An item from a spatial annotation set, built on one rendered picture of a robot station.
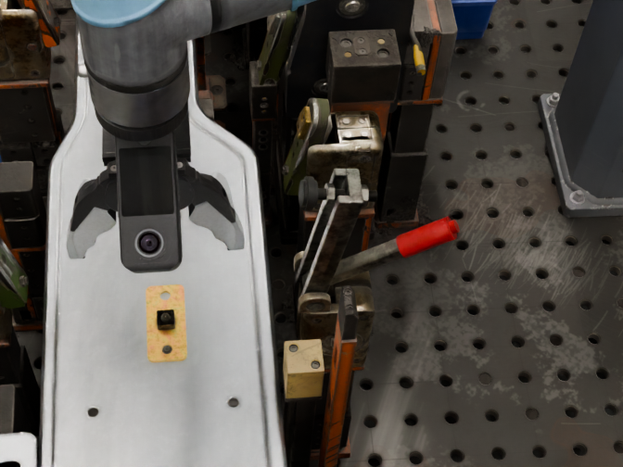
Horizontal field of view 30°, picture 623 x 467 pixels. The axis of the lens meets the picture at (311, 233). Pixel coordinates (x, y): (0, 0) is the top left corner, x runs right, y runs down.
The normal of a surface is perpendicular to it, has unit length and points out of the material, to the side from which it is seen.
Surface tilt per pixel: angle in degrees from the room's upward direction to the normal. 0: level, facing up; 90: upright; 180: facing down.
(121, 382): 0
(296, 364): 0
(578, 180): 90
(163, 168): 28
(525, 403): 0
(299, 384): 90
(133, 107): 89
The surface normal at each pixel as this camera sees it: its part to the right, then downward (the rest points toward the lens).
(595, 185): -0.65, 0.61
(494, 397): 0.04, -0.56
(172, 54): 0.79, 0.53
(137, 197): 0.04, -0.11
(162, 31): 0.46, 0.71
